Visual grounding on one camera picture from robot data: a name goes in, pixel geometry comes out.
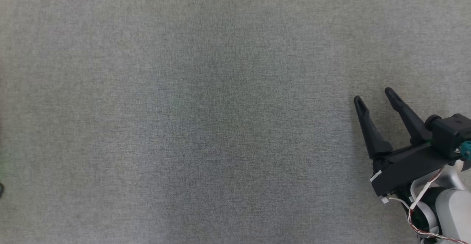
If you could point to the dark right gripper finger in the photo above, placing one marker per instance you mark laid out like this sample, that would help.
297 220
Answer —
410 120
373 137

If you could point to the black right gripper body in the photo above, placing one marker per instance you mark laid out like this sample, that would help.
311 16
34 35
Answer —
404 170

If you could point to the grey fabric sofa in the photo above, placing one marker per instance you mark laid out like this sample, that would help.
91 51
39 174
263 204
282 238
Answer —
184 108

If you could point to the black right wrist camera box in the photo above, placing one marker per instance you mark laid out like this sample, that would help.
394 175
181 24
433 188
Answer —
450 133

